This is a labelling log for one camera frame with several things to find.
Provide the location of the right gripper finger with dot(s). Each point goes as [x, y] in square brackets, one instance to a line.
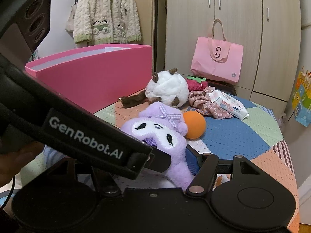
[204, 167]

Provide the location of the purple plush toy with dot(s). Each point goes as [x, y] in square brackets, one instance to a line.
[163, 127]

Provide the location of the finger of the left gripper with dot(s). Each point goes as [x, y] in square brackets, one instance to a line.
[158, 161]

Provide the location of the white wet wipes pack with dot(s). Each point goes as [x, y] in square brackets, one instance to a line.
[228, 103]

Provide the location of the person's left hand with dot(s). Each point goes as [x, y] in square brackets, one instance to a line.
[12, 163]

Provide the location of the cream knitted cardigan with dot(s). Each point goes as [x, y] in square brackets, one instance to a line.
[106, 22]

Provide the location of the white sheep plush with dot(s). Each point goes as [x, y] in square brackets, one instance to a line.
[167, 87]

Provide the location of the colourful hanging gift bag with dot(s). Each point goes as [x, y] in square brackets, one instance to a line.
[301, 100]

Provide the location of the pink storage box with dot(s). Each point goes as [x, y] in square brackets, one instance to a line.
[95, 77]

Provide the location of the pink tote bag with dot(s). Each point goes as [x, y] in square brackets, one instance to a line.
[217, 59]

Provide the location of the black suitcase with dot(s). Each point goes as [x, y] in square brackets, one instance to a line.
[222, 86]

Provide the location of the red strawberry plush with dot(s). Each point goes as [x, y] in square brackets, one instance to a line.
[196, 83]

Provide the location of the orange foam ball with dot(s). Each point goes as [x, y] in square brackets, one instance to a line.
[196, 124]

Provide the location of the pink floral cloth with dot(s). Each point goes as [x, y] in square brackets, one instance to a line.
[201, 102]

